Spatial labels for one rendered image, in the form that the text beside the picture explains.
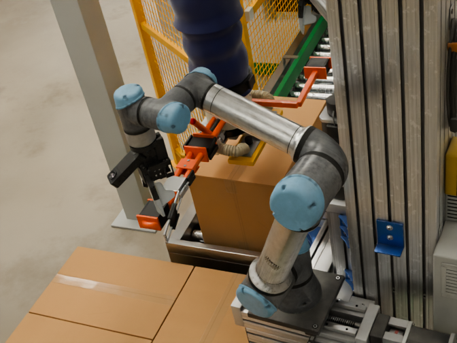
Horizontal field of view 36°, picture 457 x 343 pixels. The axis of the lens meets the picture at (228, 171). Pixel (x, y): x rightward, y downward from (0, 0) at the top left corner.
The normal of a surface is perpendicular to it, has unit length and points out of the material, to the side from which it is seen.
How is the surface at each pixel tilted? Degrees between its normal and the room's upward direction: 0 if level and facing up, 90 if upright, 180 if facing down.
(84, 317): 0
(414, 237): 90
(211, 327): 0
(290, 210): 83
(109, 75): 90
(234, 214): 90
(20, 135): 0
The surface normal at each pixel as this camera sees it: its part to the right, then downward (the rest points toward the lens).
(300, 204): -0.51, 0.51
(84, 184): -0.18, -0.78
